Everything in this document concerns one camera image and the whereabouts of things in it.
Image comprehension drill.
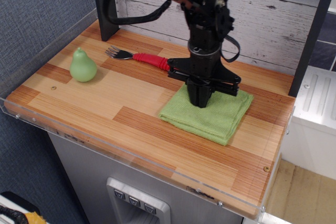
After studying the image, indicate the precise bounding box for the right dark post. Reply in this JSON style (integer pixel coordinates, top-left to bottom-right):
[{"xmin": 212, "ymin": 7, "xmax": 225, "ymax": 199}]
[{"xmin": 288, "ymin": 0, "xmax": 332, "ymax": 98}]

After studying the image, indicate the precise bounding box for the green cloth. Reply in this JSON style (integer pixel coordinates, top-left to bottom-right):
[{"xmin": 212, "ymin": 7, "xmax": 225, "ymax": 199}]
[{"xmin": 159, "ymin": 85, "xmax": 254, "ymax": 146}]

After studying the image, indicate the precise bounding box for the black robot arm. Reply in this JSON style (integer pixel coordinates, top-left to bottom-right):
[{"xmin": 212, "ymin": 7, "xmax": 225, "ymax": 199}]
[{"xmin": 167, "ymin": 0, "xmax": 241, "ymax": 108}]

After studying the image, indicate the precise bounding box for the silver dispenser button panel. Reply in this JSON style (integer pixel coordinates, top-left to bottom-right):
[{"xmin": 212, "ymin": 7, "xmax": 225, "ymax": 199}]
[{"xmin": 106, "ymin": 177, "xmax": 171, "ymax": 224}]

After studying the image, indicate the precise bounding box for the yellow object bottom left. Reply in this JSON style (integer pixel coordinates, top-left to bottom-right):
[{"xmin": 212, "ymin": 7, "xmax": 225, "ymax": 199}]
[{"xmin": 24, "ymin": 212, "xmax": 47, "ymax": 224}]

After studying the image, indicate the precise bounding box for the green plastic pear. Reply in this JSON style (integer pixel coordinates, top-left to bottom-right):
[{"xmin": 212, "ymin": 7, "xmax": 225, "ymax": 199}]
[{"xmin": 69, "ymin": 48, "xmax": 97, "ymax": 82}]

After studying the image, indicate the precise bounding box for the dark post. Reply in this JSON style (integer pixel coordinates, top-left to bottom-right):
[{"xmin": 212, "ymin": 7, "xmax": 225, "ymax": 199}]
[
  {"xmin": 95, "ymin": 0, "xmax": 119, "ymax": 41},
  {"xmin": 288, "ymin": 0, "xmax": 332, "ymax": 98}
]

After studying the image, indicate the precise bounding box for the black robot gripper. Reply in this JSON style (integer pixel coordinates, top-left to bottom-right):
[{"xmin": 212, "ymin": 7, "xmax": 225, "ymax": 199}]
[{"xmin": 168, "ymin": 47, "xmax": 241, "ymax": 108}]

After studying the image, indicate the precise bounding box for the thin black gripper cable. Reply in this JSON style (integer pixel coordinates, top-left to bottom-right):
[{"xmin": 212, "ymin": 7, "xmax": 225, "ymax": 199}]
[{"xmin": 219, "ymin": 34, "xmax": 241, "ymax": 63}]

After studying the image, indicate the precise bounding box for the white toy sink unit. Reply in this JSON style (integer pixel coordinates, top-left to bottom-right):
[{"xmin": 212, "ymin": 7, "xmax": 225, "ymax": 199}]
[{"xmin": 280, "ymin": 66, "xmax": 335, "ymax": 179}]

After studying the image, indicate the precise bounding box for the fork with red handle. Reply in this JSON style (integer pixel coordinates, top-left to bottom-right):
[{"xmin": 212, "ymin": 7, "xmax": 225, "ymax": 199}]
[{"xmin": 105, "ymin": 45, "xmax": 173, "ymax": 71}]

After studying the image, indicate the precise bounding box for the grey toy fridge cabinet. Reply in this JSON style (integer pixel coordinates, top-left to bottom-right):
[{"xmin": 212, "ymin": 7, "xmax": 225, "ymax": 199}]
[{"xmin": 49, "ymin": 133, "xmax": 243, "ymax": 223}]

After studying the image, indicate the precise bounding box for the left dark post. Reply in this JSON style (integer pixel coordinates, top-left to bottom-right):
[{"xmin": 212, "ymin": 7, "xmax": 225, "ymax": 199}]
[{"xmin": 95, "ymin": 0, "xmax": 119, "ymax": 41}]

